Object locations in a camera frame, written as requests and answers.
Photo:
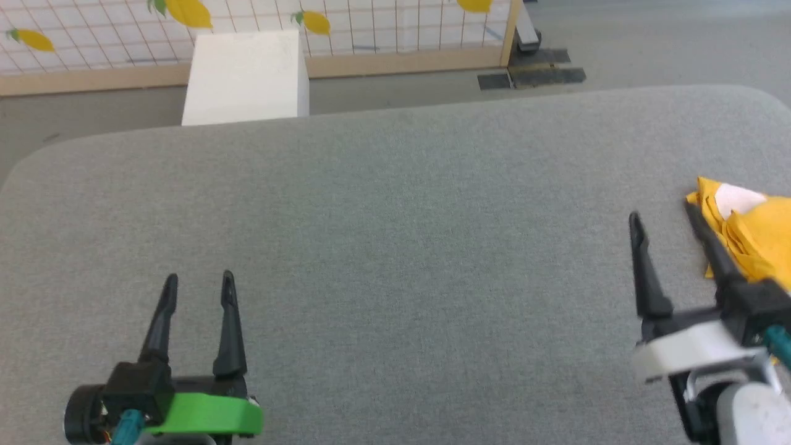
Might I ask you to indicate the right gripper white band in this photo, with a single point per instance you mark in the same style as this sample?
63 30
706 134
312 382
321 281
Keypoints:
692 349

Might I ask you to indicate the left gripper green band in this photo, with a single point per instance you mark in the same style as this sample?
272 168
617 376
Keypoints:
185 411

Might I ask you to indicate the yellow button shirt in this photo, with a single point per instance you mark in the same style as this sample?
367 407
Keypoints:
760 228

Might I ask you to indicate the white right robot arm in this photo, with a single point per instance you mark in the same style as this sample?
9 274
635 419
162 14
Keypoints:
748 414

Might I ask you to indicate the grey fabric sofa cushion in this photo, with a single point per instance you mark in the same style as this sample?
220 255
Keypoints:
401 247

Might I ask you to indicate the long black floor plate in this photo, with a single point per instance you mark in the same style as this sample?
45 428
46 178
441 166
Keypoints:
547 76

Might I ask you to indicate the white box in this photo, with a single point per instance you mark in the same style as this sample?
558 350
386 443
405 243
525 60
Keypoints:
247 77

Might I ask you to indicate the small black floor plate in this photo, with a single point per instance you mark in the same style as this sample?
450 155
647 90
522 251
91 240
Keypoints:
493 81

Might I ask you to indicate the grey metal screen foot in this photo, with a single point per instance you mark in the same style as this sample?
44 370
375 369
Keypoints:
528 31

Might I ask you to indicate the yellow lemon decoration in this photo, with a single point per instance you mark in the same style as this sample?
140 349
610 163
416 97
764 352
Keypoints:
315 23
185 12
474 5

